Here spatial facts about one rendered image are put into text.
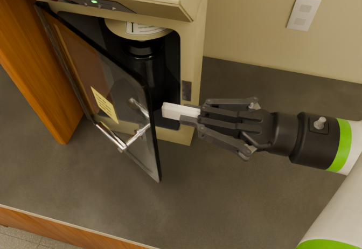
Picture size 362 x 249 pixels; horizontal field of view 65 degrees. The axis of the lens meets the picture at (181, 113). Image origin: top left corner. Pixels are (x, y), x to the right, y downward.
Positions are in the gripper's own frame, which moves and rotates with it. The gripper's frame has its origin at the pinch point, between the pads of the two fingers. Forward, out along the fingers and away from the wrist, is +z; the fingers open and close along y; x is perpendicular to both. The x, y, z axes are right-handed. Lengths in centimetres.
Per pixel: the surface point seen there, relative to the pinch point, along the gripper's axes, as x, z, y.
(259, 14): 14, -13, -55
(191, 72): 1.5, 0.7, -11.9
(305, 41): 22, -30, -55
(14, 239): 128, 92, 20
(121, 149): 7.4, 10.7, 6.4
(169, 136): 30.8, 6.5, -11.9
